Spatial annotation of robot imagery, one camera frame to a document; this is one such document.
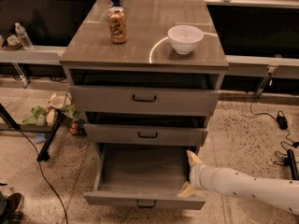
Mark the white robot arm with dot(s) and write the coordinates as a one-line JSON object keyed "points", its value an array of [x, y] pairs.
{"points": [[281, 193]]}

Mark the orange patterned drink can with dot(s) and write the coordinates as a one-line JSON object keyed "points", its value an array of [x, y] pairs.
{"points": [[117, 25]]}

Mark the grey bottom drawer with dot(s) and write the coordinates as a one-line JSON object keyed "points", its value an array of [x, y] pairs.
{"points": [[142, 176]]}

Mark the clear plastic water bottle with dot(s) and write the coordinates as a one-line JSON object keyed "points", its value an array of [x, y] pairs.
{"points": [[23, 36]]}

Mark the grey wooden drawer cabinet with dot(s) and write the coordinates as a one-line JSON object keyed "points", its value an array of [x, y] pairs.
{"points": [[146, 59]]}

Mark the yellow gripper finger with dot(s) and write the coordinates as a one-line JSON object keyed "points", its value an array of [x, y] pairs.
{"points": [[187, 190], [193, 158]]}

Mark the black power adapter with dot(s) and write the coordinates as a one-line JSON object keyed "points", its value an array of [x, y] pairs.
{"points": [[282, 121]]}

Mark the white ceramic bowl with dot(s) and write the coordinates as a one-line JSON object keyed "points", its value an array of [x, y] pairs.
{"points": [[184, 38]]}

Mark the grey drawer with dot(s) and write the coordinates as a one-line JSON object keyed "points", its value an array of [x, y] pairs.
{"points": [[142, 176], [146, 135], [129, 100]]}

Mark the grey top drawer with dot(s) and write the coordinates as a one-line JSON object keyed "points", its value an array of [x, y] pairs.
{"points": [[129, 100]]}

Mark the pile of toys and trash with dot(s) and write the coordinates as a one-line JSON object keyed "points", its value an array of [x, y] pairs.
{"points": [[58, 104]]}

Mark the black stand leg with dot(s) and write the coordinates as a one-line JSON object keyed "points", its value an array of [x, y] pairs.
{"points": [[292, 164], [43, 155]]}

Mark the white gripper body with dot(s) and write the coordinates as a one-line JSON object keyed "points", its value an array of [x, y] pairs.
{"points": [[196, 176]]}

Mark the grey middle drawer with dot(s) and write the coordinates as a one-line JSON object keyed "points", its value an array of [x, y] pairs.
{"points": [[146, 135]]}

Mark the black stand leg right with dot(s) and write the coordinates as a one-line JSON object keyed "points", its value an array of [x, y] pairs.
{"points": [[292, 164]]}

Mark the black stand leg left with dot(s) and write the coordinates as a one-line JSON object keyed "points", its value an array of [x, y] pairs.
{"points": [[43, 155]]}

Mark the bowl with items on ledge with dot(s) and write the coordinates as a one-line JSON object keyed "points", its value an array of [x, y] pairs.
{"points": [[9, 42]]}

